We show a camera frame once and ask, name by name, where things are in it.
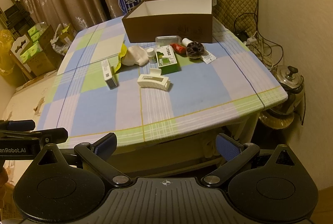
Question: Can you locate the white hair claw clip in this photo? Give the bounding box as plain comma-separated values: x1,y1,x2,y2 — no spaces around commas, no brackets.
137,68,170,91

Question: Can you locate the yellow snack packet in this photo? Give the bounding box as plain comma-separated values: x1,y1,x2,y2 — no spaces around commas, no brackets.
113,41,128,73

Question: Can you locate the white knitted cloth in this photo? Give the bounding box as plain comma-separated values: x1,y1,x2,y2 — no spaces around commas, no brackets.
121,46,148,66

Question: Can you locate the small white pill bottle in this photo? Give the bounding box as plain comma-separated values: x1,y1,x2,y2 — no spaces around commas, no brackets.
146,47,157,63

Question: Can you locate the brown hair scrunchie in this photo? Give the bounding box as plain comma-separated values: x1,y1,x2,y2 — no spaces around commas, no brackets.
186,42,205,59

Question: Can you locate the green medicine box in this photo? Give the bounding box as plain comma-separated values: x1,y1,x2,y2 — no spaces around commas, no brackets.
156,45,180,75

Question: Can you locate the red small packet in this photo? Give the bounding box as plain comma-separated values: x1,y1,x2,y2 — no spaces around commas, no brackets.
171,43,186,55

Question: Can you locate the white cream tube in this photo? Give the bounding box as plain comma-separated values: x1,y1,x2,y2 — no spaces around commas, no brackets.
182,38,192,47

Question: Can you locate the clear dental floss box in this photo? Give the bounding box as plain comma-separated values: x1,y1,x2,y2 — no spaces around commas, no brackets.
155,35,182,47

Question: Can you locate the steel pressure cooker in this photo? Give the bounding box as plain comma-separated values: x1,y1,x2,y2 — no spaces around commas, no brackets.
259,65,305,130

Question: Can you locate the yellow plastic bag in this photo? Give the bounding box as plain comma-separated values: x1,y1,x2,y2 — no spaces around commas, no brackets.
0,29,15,76

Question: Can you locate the cardboard box with tissue packs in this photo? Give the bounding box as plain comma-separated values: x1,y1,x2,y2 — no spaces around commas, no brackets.
10,22,63,77

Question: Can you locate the plaid tablecloth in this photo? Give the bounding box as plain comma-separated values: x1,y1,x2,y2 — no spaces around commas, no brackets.
37,18,287,148

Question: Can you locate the open cardboard box clutter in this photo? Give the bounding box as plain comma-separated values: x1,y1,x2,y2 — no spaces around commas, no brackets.
50,24,77,56

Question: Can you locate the white paper tag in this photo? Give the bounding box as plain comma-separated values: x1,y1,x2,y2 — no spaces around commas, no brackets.
201,51,217,64

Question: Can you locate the black folding rack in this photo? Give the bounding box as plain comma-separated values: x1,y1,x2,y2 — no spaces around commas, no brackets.
1,0,36,39

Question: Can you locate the brown cardboard storage box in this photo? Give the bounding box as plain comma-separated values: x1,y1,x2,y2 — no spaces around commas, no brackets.
122,0,213,43

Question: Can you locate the black power cable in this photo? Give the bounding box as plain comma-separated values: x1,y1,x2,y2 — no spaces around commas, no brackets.
234,0,285,68

